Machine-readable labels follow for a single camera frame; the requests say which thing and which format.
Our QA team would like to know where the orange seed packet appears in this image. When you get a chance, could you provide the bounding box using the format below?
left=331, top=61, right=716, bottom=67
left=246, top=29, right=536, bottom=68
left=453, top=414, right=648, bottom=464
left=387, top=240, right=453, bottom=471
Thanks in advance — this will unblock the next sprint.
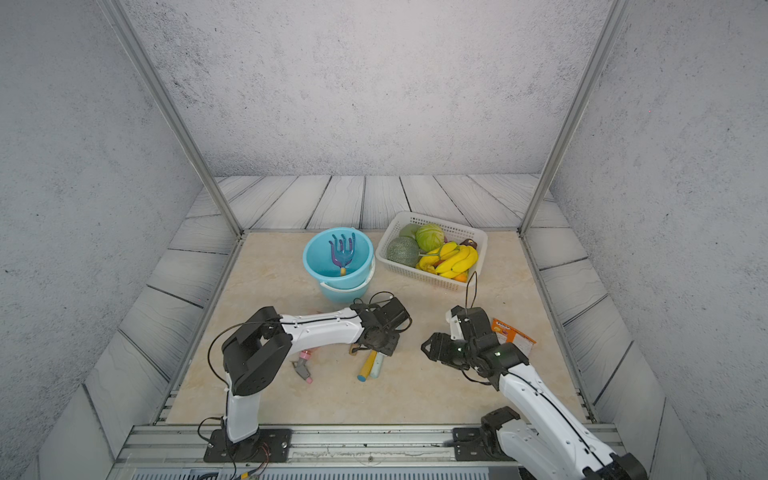
left=491, top=318, right=536, bottom=357

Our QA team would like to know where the light blue plastic bucket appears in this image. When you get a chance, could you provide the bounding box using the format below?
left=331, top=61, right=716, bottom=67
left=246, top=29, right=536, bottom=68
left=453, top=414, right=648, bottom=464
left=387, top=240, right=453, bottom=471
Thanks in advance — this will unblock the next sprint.
left=302, top=227, right=376, bottom=305

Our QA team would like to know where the netted green melon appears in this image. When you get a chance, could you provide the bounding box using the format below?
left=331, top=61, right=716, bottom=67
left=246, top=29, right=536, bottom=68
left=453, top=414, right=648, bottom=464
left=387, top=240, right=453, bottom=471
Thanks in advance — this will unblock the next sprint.
left=386, top=236, right=421, bottom=268

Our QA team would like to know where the yellow banana bunch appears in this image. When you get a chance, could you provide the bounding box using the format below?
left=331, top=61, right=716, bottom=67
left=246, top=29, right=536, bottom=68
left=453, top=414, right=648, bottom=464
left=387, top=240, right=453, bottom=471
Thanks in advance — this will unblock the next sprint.
left=416, top=242, right=479, bottom=282

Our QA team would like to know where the purple rake pink handle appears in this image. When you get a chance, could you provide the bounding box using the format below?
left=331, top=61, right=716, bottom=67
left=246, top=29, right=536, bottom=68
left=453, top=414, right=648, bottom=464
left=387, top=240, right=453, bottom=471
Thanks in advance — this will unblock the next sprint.
left=329, top=235, right=349, bottom=269

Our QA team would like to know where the teal fork yellow handle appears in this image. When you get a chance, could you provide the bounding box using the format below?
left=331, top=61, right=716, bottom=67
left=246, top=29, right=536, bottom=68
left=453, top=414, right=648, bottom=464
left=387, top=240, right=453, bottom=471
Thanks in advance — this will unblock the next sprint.
left=330, top=233, right=356, bottom=276

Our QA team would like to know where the white plastic basket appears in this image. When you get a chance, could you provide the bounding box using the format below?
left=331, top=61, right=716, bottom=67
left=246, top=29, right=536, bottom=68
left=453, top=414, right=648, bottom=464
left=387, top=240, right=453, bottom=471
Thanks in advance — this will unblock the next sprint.
left=375, top=211, right=488, bottom=290

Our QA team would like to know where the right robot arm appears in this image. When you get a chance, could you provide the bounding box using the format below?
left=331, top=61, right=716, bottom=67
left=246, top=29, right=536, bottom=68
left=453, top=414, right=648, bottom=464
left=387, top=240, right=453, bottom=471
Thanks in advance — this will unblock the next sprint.
left=421, top=305, right=648, bottom=479

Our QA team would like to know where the pink spray bottle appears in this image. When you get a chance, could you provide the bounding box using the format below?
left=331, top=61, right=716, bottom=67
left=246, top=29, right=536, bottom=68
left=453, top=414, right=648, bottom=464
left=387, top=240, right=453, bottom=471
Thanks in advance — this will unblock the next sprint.
left=292, top=349, right=313, bottom=384

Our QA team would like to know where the yellow shovel blue-tipped handle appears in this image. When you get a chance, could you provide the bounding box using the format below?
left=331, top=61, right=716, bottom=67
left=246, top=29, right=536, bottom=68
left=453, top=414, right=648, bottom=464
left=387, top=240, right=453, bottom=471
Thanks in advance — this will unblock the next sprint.
left=357, top=350, right=377, bottom=382

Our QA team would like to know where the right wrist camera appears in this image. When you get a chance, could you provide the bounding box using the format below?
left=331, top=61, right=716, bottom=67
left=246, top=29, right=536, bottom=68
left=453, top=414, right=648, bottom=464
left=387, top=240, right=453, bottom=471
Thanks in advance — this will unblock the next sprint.
left=445, top=310, right=465, bottom=341

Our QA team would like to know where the front aluminium rail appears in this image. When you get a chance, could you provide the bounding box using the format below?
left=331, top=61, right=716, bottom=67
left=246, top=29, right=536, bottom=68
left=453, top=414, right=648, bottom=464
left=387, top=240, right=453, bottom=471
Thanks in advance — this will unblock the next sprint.
left=107, top=423, right=637, bottom=480

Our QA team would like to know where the right metal frame post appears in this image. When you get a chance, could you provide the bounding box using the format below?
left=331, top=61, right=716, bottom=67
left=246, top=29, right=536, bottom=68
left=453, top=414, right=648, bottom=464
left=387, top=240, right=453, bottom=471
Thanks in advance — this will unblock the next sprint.
left=518, top=0, right=631, bottom=238

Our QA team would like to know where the left metal frame post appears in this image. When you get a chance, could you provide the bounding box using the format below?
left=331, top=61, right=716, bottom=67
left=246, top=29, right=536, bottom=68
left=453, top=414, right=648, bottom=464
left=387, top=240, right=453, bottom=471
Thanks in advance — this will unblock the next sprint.
left=98, top=0, right=245, bottom=239

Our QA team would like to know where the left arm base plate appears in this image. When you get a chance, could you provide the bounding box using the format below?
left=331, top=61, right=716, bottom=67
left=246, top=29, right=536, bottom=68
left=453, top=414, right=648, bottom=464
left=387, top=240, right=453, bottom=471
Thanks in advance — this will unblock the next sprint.
left=203, top=428, right=293, bottom=464

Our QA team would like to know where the smooth green fruit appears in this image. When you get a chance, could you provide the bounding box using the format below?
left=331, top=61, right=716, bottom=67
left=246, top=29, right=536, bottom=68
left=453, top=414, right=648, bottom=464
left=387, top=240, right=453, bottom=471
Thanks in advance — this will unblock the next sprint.
left=399, top=223, right=421, bottom=239

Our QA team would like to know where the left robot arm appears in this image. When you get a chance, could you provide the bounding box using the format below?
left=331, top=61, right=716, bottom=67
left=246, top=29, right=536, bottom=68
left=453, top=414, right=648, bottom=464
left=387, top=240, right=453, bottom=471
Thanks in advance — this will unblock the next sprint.
left=221, top=296, right=412, bottom=444

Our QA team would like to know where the metal frame post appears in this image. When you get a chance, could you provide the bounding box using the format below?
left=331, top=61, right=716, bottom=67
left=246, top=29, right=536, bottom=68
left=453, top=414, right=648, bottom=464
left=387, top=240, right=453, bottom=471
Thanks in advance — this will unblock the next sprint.
left=98, top=0, right=245, bottom=239
left=518, top=0, right=631, bottom=238

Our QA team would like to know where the light blue rake pale handle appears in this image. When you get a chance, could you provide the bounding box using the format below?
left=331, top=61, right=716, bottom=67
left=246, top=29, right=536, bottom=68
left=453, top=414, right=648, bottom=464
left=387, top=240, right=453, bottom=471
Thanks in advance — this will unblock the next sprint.
left=369, top=352, right=386, bottom=379

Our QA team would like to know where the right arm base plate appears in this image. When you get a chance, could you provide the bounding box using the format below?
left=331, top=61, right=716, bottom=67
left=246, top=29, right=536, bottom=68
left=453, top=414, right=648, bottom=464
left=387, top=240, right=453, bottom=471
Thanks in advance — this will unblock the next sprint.
left=444, top=427, right=513, bottom=462

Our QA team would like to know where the green cabbage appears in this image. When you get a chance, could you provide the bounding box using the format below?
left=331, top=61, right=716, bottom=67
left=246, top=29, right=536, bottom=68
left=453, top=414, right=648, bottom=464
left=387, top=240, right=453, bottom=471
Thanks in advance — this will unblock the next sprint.
left=415, top=223, right=445, bottom=252

